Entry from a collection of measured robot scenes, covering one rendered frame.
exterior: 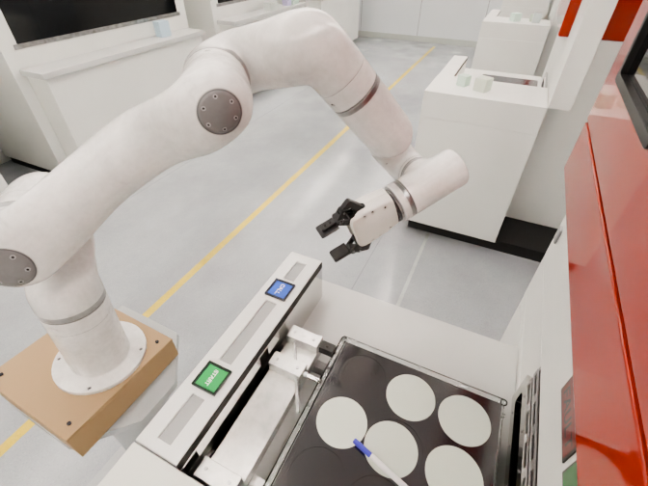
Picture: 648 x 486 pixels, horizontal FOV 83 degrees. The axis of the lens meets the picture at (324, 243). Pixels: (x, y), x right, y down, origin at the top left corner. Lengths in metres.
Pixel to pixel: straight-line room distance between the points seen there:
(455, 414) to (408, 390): 0.10
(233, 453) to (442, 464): 0.38
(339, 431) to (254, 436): 0.17
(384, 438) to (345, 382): 0.13
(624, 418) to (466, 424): 0.46
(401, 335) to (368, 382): 0.22
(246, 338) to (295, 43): 0.58
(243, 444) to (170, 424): 0.14
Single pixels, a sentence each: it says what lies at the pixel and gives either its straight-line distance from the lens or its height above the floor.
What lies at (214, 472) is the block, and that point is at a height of 0.91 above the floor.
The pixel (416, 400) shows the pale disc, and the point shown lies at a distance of 0.84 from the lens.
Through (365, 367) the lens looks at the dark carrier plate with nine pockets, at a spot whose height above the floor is 0.90.
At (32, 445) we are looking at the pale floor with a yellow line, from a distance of 2.13.
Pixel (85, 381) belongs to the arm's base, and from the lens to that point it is 0.97.
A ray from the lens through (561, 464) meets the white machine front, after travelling 0.68.
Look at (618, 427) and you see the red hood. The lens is 0.43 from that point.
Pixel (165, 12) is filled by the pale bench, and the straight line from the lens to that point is 4.41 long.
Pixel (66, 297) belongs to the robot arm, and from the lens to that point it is 0.80.
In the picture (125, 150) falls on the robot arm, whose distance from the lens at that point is 0.62.
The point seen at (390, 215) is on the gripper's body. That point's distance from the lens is 0.76.
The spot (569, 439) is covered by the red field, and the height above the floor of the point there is 1.10.
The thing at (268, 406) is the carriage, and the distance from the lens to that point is 0.84.
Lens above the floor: 1.63
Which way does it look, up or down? 40 degrees down
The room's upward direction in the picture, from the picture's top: straight up
